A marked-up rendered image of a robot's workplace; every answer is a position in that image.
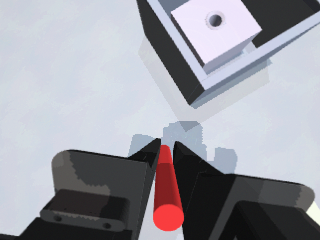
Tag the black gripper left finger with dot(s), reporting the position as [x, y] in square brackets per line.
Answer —
[123, 177]

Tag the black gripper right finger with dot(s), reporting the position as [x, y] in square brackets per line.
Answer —
[208, 196]

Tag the red peg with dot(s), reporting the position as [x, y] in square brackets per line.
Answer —
[167, 212]

